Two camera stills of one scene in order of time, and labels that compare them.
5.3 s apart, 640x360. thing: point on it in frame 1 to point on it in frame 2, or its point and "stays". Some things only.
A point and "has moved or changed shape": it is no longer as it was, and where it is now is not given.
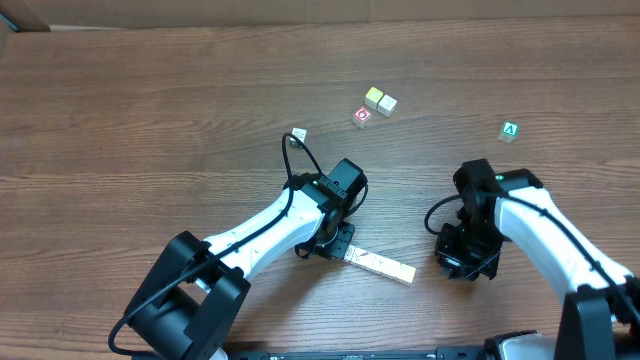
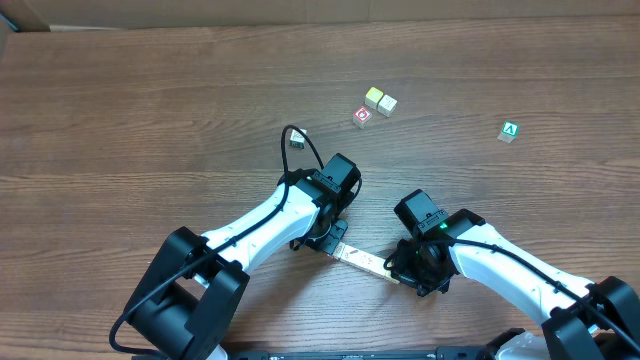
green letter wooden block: x=509 y=132 stays
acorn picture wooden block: x=406 y=273 has moved or changed shape
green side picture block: x=300 y=133 stays
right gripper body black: x=463 y=259 to x=407 y=275
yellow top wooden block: x=372 y=97 stays
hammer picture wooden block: x=364 y=258 stays
